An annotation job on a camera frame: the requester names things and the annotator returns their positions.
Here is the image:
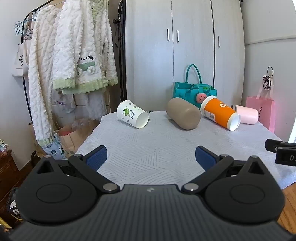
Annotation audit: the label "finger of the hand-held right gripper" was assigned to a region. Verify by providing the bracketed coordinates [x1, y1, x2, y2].
[265, 138, 286, 153]

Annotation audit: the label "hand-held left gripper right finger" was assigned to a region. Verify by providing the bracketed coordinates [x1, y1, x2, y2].
[181, 146, 269, 194]

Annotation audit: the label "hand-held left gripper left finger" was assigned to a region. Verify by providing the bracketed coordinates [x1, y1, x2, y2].
[34, 146, 121, 194]

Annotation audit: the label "pink cup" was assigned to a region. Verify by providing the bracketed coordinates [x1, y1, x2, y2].
[231, 105, 259, 125]

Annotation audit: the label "orange cup with white lid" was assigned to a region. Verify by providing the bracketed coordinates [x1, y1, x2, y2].
[200, 95, 241, 131]

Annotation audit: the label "beige cup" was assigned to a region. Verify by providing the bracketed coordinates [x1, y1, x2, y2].
[166, 97, 201, 130]

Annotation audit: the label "white cup with green print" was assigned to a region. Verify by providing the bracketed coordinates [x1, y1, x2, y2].
[116, 100, 149, 129]

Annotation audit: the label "brown paper bag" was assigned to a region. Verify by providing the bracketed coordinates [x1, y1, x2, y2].
[57, 118, 100, 154]

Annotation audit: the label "pink paper gift bag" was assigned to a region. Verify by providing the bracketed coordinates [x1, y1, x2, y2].
[245, 79, 276, 134]

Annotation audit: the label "printed white plastic bag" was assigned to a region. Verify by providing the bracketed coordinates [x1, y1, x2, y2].
[43, 134, 70, 160]

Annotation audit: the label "white patterned tablecloth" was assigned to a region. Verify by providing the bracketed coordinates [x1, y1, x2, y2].
[75, 111, 296, 189]

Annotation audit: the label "white printed garment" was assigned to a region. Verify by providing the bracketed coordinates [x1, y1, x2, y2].
[52, 90, 109, 121]

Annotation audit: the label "teal felt handbag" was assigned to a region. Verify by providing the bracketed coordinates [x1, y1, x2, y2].
[173, 64, 218, 109]

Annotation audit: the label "dark wooden cabinet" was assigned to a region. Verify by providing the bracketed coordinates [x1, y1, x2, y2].
[0, 149, 35, 209]

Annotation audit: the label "long fluffy white robe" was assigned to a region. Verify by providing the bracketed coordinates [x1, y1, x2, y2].
[28, 5, 61, 148]

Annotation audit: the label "fluffy white robe green trim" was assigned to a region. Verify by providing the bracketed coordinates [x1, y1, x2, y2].
[53, 0, 118, 94]

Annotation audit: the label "light grey wardrobe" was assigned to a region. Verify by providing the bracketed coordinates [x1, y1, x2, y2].
[125, 0, 245, 112]

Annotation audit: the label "black light stand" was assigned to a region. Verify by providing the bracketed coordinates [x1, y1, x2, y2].
[113, 0, 127, 102]

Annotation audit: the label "white canvas tote bag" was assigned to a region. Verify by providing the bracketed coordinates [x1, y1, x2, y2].
[11, 39, 32, 78]

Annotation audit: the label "black clothes rack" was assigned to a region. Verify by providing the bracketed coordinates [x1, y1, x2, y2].
[21, 0, 67, 123]

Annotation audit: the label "black cord on wall hook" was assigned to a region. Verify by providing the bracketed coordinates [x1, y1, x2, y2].
[262, 66, 275, 90]

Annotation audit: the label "blue wire hangers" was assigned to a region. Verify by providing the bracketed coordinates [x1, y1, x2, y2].
[14, 20, 36, 37]

